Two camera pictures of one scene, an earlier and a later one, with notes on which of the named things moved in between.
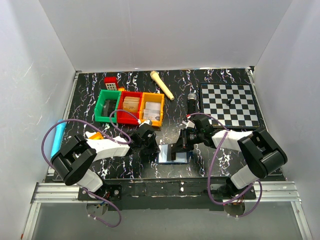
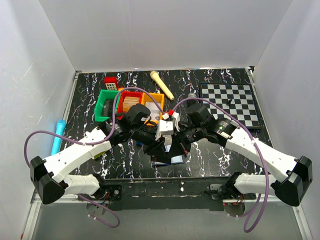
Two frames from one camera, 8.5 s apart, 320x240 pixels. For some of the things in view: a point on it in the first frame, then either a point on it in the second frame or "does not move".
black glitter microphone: (191, 103) does not move
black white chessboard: (243, 112) does not move
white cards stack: (152, 111) does not move
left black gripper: (154, 148) -> (156, 147)
